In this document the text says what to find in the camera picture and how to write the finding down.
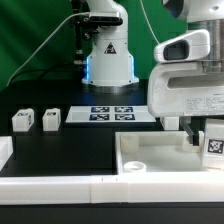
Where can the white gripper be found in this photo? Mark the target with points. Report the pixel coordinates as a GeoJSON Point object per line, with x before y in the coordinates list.
{"type": "Point", "coordinates": [184, 89]}

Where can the white square table top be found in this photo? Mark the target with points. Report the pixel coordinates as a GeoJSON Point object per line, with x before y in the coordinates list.
{"type": "Point", "coordinates": [159, 151]}

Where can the white U-shaped fence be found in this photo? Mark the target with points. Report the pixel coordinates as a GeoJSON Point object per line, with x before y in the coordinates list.
{"type": "Point", "coordinates": [135, 187]}

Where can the white marker sheet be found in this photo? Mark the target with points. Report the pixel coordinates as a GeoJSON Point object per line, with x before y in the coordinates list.
{"type": "Point", "coordinates": [108, 114]}

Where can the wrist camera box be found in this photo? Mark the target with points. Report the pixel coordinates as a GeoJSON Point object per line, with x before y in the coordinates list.
{"type": "Point", "coordinates": [190, 46]}

